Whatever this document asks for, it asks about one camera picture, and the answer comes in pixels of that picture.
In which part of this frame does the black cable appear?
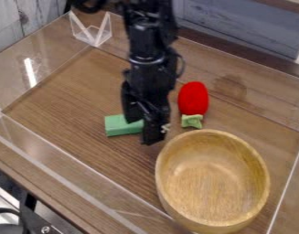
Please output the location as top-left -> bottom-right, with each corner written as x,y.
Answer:
0,207 -> 33,234

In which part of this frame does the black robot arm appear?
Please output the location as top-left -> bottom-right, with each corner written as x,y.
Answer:
115,0 -> 186,145

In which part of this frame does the blue grey sofa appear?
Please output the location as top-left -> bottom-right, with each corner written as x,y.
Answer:
174,0 -> 299,59

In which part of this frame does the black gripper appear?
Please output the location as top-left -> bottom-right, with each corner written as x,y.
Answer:
122,54 -> 184,145

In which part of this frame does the red plush strawberry toy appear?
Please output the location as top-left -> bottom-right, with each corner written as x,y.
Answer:
178,81 -> 208,129

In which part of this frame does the brown wooden bowl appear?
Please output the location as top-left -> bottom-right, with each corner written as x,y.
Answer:
155,129 -> 270,234

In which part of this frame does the black metal table bracket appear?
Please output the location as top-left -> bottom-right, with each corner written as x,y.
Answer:
20,192 -> 68,234

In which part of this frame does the clear acrylic corner bracket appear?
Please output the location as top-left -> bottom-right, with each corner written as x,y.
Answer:
68,12 -> 112,48

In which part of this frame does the green rectangular block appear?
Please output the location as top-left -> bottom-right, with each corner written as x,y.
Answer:
104,114 -> 144,137

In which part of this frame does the clear acrylic front barrier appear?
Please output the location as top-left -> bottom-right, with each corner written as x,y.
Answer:
0,111 -> 191,234

